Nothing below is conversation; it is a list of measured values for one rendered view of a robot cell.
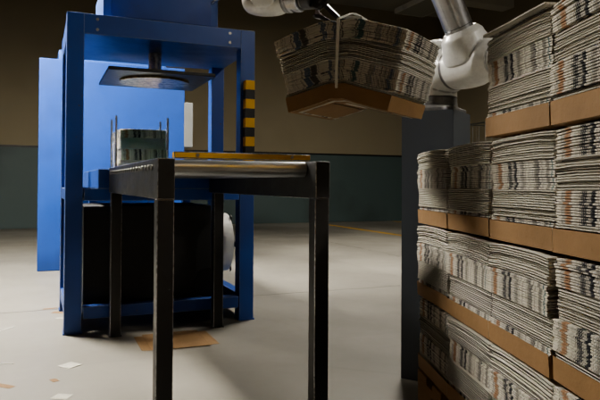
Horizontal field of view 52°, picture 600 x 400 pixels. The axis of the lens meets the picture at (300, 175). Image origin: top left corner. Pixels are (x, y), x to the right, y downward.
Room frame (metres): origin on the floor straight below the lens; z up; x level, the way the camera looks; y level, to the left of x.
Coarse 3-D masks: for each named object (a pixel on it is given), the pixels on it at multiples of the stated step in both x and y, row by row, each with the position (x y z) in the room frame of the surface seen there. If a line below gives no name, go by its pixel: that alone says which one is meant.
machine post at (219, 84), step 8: (216, 72) 3.84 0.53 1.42; (216, 80) 3.84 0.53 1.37; (216, 88) 3.84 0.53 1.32; (216, 96) 3.84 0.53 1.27; (216, 104) 3.84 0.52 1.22; (208, 112) 3.89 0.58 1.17; (216, 112) 3.84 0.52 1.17; (208, 120) 3.89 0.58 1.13; (216, 120) 3.84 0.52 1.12; (208, 128) 3.89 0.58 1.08; (216, 128) 3.84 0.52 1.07; (208, 136) 3.89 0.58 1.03; (216, 136) 3.84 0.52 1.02; (208, 144) 3.89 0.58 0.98; (216, 144) 3.84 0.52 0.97; (216, 152) 3.84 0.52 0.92; (208, 200) 3.88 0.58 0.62
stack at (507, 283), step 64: (576, 128) 1.05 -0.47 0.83; (448, 192) 1.68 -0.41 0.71; (512, 192) 1.28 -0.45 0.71; (576, 192) 1.04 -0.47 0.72; (448, 256) 1.67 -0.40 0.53; (512, 256) 1.27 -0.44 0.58; (448, 320) 1.69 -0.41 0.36; (512, 320) 1.28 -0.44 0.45; (576, 320) 1.04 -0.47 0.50; (512, 384) 1.27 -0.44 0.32
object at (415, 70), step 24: (360, 24) 1.68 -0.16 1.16; (384, 24) 1.64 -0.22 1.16; (360, 48) 1.68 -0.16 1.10; (384, 48) 1.65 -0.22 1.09; (408, 48) 1.66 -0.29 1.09; (432, 48) 1.80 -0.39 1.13; (360, 72) 1.69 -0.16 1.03; (384, 72) 1.65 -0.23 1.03; (408, 72) 1.68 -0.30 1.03; (432, 72) 1.85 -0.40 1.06; (408, 96) 1.75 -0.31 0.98
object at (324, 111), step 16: (304, 32) 1.76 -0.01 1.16; (320, 32) 1.74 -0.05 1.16; (288, 48) 1.79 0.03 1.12; (304, 48) 1.77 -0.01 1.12; (320, 48) 1.74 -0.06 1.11; (288, 64) 1.79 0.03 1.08; (304, 64) 1.77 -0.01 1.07; (320, 64) 1.75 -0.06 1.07; (288, 80) 1.80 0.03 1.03; (304, 80) 1.77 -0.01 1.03; (320, 80) 1.75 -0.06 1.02; (288, 96) 1.80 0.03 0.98; (304, 112) 1.82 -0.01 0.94; (320, 112) 1.86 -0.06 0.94; (336, 112) 1.91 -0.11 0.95; (352, 112) 1.96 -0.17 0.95
